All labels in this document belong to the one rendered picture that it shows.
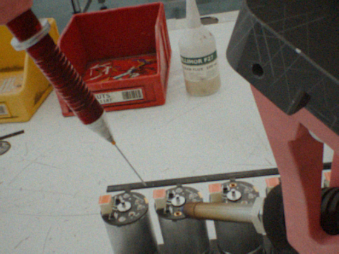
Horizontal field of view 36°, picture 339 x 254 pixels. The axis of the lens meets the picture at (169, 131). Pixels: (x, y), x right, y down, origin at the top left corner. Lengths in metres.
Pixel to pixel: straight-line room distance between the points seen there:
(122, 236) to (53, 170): 0.18
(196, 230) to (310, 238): 0.11
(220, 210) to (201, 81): 0.27
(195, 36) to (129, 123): 0.10
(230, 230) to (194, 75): 0.24
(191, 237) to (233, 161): 0.14
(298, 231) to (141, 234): 0.12
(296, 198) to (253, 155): 0.24
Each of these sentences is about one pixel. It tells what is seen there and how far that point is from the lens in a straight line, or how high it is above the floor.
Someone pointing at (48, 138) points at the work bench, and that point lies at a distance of 0.48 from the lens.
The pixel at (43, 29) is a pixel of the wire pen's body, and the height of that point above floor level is 0.92.
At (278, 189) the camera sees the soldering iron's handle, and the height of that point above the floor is 0.86.
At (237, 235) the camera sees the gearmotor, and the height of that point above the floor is 0.80.
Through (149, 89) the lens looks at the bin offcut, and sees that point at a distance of 0.48.
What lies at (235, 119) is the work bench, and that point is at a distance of 0.44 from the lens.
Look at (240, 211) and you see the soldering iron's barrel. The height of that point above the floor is 0.84.
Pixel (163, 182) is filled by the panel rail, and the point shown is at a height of 0.81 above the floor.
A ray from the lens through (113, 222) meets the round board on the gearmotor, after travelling 0.26.
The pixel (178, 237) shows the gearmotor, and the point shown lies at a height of 0.80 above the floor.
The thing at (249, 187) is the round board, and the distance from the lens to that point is 0.27.
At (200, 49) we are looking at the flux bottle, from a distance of 0.46.
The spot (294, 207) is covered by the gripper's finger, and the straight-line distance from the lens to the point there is 0.16.
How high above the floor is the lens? 0.98
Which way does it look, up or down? 31 degrees down
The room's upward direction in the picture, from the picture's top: 11 degrees counter-clockwise
